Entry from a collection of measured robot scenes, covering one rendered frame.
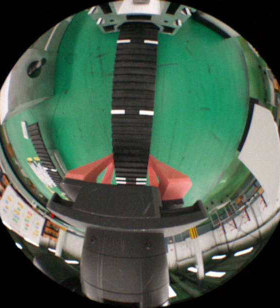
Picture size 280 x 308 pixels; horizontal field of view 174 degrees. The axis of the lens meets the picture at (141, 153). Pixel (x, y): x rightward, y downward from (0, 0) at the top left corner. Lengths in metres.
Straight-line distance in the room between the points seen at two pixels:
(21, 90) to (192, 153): 0.30
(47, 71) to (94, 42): 0.08
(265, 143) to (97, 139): 0.37
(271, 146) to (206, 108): 0.21
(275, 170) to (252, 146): 0.10
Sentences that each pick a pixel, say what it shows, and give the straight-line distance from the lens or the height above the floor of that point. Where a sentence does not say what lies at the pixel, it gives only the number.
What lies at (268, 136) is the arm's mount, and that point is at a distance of 0.30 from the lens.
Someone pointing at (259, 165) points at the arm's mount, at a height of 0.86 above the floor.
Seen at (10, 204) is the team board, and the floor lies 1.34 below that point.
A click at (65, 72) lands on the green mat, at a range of 0.19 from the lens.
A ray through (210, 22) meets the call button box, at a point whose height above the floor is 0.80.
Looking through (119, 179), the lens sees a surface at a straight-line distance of 0.16.
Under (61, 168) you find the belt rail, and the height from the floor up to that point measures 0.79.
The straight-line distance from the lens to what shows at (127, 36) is 0.15.
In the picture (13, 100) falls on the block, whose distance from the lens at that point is 0.16.
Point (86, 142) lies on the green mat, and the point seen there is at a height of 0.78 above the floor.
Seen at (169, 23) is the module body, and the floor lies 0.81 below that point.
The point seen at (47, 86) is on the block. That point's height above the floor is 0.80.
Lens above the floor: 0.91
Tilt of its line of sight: 56 degrees down
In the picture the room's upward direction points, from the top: 178 degrees clockwise
